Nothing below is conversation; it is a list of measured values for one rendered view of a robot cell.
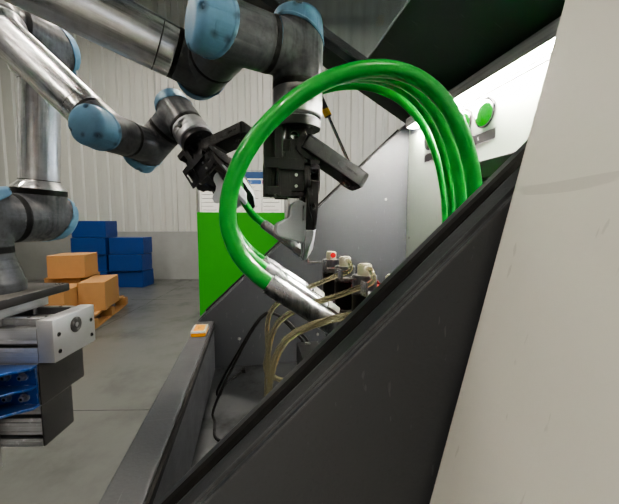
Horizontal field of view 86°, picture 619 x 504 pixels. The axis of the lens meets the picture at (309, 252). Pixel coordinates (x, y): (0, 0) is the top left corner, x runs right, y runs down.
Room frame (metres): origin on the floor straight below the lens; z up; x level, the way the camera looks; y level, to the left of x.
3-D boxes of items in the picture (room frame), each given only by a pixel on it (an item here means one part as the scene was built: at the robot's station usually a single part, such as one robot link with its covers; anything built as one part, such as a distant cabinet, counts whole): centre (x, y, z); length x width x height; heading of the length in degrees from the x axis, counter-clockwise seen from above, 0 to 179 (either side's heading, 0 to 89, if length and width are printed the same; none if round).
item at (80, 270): (4.02, 2.89, 0.39); 1.20 x 0.85 x 0.79; 13
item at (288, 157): (0.52, 0.03, 1.28); 0.09 x 0.08 x 0.12; 100
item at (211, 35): (0.48, 0.11, 1.44); 0.11 x 0.11 x 0.08; 34
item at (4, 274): (0.72, 0.72, 1.09); 0.15 x 0.15 x 0.10
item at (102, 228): (6.14, 3.64, 0.61); 1.26 x 0.48 x 1.22; 91
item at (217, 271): (4.10, 0.81, 0.65); 0.95 x 0.86 x 1.30; 99
